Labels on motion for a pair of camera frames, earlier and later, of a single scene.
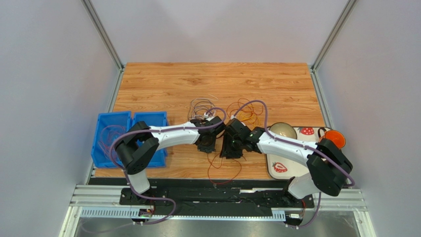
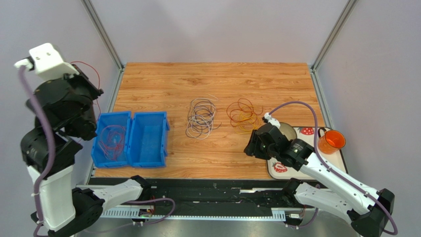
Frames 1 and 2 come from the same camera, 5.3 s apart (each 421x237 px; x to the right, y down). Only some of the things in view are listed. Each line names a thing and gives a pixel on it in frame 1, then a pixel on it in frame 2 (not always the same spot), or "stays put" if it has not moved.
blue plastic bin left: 109,126 stays put
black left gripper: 207,149 → 83,78
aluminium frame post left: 104,33 stays put
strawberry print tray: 279,167 stays put
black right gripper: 231,144 → 258,144
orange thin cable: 247,106 stays put
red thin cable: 226,181 → 99,84
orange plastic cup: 337,137 stays put
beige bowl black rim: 284,129 stays put
